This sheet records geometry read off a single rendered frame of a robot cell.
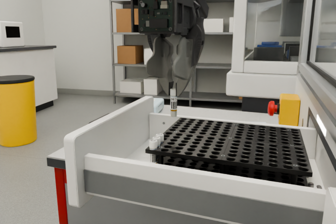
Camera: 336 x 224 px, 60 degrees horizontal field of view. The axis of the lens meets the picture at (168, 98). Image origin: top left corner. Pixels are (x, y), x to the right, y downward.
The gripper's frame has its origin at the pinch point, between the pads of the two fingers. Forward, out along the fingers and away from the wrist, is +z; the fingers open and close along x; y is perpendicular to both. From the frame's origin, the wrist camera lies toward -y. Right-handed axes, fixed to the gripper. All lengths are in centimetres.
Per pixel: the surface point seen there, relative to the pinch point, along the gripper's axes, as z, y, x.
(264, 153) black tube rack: 8.1, 1.8, 14.8
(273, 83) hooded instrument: 11, -82, 5
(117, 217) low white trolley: 36.3, -9.5, -20.3
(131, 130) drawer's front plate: 9.8, -2.5, -10.6
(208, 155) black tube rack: 8.1, 6.1, 8.0
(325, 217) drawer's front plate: 8.2, 14.2, 22.3
